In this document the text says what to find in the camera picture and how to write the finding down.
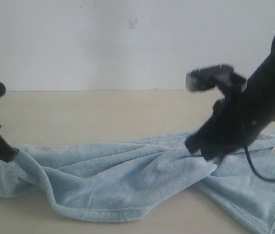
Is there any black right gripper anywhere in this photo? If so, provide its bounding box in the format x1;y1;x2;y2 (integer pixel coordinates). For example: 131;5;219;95
185;99;257;161

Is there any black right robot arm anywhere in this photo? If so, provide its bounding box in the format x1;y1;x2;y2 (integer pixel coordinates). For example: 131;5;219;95
185;35;275;160

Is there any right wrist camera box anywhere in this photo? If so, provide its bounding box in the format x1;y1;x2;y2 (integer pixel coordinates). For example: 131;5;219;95
185;63;247;95

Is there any light blue fleece towel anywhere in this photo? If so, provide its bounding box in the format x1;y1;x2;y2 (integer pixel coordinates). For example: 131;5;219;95
0;132;275;234

